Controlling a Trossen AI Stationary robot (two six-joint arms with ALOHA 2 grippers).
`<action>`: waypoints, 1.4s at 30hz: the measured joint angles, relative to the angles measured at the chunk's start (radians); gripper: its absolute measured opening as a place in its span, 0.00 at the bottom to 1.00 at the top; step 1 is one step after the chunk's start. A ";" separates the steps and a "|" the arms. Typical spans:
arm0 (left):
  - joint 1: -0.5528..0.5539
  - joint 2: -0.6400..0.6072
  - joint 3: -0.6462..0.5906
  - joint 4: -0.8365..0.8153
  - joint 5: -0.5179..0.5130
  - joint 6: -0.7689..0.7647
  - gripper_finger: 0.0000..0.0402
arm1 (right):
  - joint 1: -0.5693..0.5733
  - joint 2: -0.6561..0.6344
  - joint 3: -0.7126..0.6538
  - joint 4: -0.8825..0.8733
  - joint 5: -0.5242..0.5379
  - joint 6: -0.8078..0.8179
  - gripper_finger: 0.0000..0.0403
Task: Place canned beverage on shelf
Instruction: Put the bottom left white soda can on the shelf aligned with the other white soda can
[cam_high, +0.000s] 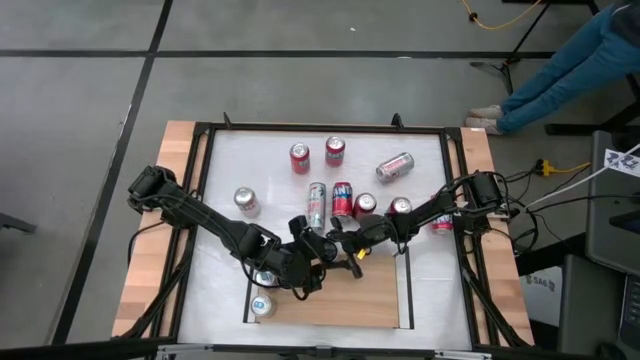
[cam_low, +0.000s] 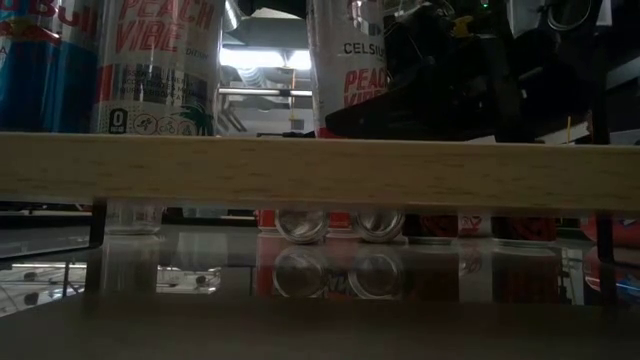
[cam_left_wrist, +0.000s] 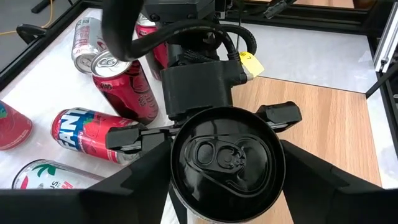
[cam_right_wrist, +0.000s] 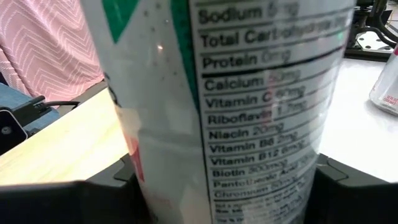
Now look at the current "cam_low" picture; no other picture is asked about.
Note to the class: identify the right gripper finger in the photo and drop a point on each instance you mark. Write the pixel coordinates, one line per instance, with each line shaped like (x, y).
(440, 105)

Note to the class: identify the white Celsius can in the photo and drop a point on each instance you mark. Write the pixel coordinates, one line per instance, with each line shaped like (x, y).
(302, 225)
(155, 65)
(345, 30)

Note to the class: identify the blue silver Red Bull can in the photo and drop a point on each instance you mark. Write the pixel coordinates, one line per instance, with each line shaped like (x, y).
(47, 85)

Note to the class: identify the dark red soda can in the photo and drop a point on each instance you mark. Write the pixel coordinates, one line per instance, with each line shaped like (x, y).
(432, 227)
(525, 230)

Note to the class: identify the fluorescent tube light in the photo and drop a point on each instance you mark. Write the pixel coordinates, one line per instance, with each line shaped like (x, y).
(260, 92)

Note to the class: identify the ceiling light panel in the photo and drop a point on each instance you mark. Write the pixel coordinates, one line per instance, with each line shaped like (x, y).
(260, 59)

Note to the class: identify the wooden shelf with black frame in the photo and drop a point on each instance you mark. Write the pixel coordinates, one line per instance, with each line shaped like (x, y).
(320, 170)

